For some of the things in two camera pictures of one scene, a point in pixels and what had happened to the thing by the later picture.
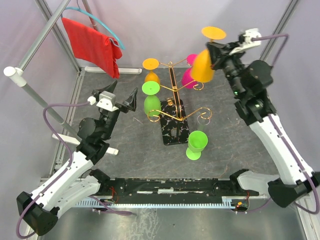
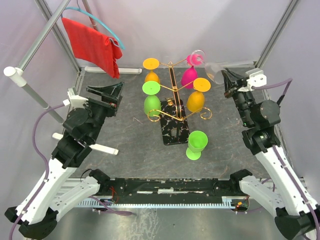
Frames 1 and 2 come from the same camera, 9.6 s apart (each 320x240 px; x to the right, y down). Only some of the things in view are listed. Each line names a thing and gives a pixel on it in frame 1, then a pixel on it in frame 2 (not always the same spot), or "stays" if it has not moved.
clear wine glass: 203,120 → 214,70
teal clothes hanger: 109,31 stays
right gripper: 220,53 → 230,81
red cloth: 93,47 stays
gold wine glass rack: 175,126 stays
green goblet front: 197,141 stays
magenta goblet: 187,81 stays
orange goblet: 201,70 → 195,101
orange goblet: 151,64 stays
